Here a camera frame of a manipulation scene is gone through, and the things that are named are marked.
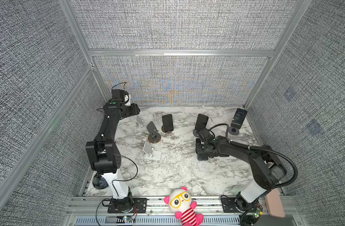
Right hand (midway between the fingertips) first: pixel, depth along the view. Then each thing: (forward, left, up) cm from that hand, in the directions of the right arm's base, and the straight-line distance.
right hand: (200, 148), depth 93 cm
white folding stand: (-5, +32, +4) cm, 33 cm away
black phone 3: (+16, -27, +11) cm, 33 cm away
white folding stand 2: (+18, +42, +8) cm, 46 cm away
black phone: (+14, +21, +10) cm, 27 cm away
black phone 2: (+15, -2, +10) cm, 18 cm away
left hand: (+17, +41, +19) cm, 49 cm away
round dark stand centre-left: (+14, +23, 0) cm, 26 cm away
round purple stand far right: (+15, -26, -1) cm, 30 cm away
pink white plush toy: (-32, +14, +5) cm, 35 cm away
